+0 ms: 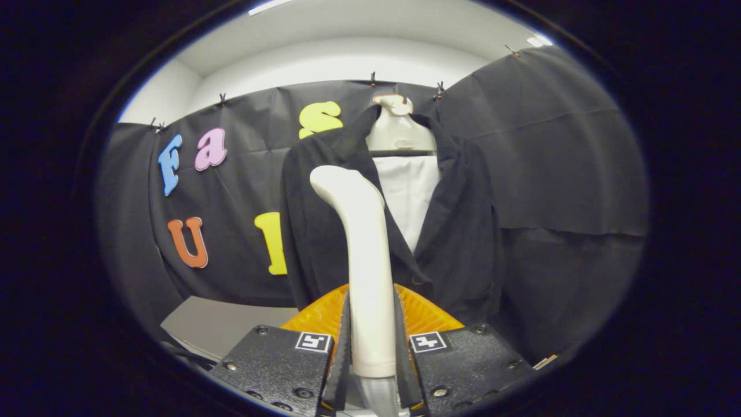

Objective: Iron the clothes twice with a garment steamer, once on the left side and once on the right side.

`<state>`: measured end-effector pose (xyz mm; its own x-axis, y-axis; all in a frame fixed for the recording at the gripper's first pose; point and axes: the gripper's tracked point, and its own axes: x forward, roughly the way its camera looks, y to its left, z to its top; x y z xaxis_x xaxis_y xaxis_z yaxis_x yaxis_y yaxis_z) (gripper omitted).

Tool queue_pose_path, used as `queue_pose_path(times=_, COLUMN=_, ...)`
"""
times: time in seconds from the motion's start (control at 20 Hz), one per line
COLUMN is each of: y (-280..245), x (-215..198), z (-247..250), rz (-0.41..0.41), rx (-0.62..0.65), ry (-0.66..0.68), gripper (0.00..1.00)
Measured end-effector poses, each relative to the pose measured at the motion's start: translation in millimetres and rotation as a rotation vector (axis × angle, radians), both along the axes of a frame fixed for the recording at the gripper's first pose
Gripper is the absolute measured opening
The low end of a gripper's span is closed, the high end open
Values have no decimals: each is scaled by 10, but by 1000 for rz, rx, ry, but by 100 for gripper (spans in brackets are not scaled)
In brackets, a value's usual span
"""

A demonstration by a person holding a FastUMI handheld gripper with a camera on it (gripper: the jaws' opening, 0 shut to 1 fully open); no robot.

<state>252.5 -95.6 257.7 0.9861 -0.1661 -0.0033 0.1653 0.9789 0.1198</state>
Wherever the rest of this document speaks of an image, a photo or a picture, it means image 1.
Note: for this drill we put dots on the pile of cardboard and paper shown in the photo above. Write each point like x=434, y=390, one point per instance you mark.
x=545, y=361

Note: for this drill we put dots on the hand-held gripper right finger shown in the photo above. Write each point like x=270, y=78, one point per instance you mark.
x=403, y=365

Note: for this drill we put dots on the grey drawer cabinet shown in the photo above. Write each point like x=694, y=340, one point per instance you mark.
x=231, y=324

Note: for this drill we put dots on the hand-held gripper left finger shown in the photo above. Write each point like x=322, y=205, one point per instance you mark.
x=343, y=359

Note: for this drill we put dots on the ceiling light panel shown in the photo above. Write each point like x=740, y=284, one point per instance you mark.
x=269, y=6

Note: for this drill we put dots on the white garment steamer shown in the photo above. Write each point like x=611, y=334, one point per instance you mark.
x=367, y=260

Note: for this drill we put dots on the black backdrop cloth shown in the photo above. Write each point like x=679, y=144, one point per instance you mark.
x=556, y=162

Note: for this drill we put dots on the black jacket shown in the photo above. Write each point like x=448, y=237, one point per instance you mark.
x=463, y=243

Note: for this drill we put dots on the white mannequin torso on stand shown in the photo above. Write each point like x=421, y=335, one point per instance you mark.
x=408, y=191

